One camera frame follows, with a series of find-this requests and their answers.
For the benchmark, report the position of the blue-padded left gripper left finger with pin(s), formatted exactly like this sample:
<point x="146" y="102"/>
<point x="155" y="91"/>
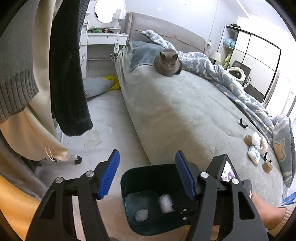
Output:
<point x="54" y="218"/>

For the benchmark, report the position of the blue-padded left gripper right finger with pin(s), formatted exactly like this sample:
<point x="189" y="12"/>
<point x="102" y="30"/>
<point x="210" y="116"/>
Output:
<point x="255" y="231"/>

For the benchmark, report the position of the blue white wet-wipes pack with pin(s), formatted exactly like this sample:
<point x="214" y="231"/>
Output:
<point x="254" y="154"/>

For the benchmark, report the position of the cardboard tape roll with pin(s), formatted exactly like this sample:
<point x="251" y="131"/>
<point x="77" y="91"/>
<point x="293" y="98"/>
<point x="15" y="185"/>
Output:
<point x="267" y="166"/>
<point x="248" y="140"/>

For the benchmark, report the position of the clear bubble wrap piece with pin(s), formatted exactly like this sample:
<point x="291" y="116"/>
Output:
<point x="255" y="139"/>

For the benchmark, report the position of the white towel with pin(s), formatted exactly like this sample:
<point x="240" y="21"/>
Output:
<point x="263" y="146"/>

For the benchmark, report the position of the black curved plastic clip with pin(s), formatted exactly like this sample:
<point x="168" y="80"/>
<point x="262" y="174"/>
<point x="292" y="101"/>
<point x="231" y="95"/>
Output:
<point x="242" y="124"/>

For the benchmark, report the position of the dark teal trash bin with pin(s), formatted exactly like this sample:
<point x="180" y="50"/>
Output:
<point x="141" y="188"/>

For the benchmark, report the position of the person's right hand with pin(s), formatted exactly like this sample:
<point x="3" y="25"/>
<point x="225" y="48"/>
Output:
<point x="271" y="216"/>

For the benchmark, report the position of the grey bed with headboard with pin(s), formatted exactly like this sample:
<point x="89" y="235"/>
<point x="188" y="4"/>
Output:
<point x="186" y="112"/>

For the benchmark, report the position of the blue cloud-pattern blanket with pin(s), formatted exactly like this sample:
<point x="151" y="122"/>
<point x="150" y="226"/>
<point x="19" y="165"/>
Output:
<point x="276" y="130"/>

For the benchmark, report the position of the cream hanging garment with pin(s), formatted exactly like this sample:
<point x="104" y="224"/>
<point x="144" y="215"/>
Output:
<point x="31" y="132"/>

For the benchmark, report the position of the white cat bed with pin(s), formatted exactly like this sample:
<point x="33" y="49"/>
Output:
<point x="238" y="74"/>

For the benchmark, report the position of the bedside table lamp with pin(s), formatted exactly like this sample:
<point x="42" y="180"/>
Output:
<point x="216" y="58"/>

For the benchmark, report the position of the grey cat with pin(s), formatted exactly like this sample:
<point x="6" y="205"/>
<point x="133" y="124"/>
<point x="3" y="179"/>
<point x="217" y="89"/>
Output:
<point x="168" y="63"/>

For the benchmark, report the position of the yellow plastic bag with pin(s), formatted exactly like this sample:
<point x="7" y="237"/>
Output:
<point x="115" y="82"/>

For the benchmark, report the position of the grey knit hanging sweater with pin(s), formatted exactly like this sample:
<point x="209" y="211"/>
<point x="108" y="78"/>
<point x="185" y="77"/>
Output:
<point x="18" y="86"/>

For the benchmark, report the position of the white power strip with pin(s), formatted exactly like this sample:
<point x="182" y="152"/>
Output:
<point x="116" y="47"/>

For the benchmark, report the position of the white vanity desk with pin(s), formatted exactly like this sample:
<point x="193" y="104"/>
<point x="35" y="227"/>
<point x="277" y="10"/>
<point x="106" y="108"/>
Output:
<point x="97" y="45"/>

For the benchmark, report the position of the round vanity mirror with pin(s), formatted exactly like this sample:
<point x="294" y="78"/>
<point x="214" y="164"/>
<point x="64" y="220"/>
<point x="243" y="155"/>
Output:
<point x="105" y="9"/>

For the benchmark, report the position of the white wardrobe with black frame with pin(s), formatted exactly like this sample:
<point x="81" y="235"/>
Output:
<point x="261" y="56"/>

